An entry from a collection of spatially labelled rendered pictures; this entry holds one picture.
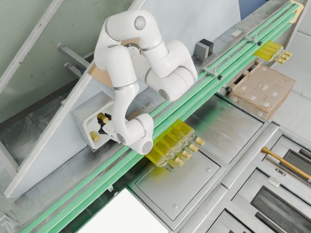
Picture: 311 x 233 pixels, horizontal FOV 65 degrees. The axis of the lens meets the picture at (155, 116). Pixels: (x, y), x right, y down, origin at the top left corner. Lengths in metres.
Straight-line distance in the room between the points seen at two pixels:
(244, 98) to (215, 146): 3.57
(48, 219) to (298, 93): 6.24
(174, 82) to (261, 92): 4.41
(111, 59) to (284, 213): 1.15
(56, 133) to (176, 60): 0.59
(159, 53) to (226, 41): 0.96
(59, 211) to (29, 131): 0.72
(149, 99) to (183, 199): 0.56
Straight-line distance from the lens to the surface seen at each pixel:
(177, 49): 0.92
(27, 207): 1.25
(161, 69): 0.89
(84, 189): 1.22
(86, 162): 1.25
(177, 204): 1.32
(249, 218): 1.39
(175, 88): 0.93
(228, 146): 1.56
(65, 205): 1.21
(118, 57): 0.77
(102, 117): 1.10
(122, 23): 0.80
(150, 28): 0.83
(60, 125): 1.11
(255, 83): 5.42
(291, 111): 6.27
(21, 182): 1.23
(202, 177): 1.39
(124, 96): 0.80
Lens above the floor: 1.49
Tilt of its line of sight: 27 degrees down
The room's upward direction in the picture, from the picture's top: 126 degrees clockwise
